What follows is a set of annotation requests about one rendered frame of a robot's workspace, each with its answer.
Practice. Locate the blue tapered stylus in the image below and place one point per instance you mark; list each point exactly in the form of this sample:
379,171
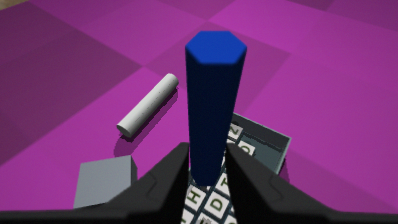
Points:
214,64

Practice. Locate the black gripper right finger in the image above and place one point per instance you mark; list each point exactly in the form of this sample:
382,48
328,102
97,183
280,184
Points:
260,196

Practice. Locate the white cylinder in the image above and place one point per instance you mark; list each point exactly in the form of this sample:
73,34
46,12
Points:
142,111

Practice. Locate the grey keyboard with white letter keys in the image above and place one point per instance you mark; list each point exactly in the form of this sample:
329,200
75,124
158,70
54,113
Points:
214,205

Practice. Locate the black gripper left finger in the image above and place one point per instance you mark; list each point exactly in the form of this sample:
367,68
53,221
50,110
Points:
158,197

